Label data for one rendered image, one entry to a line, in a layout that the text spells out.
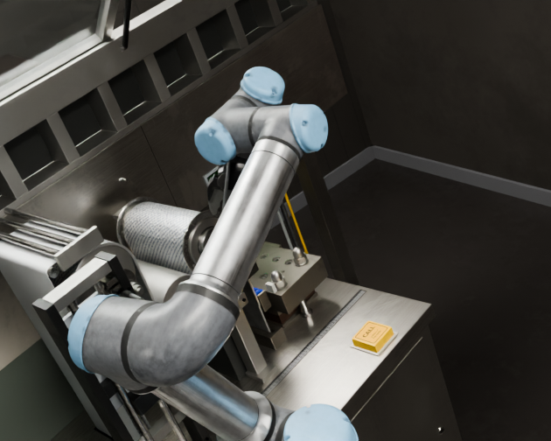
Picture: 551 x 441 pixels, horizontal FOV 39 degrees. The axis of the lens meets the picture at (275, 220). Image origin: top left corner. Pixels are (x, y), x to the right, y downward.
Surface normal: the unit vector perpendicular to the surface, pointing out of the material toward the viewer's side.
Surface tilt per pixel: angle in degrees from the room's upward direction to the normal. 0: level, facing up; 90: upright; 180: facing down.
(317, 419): 7
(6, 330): 90
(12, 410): 90
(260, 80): 38
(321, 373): 0
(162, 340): 52
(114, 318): 18
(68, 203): 90
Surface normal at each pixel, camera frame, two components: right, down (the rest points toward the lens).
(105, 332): -0.56, -0.29
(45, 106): 0.70, 0.14
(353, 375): -0.32, -0.82
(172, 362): 0.16, 0.35
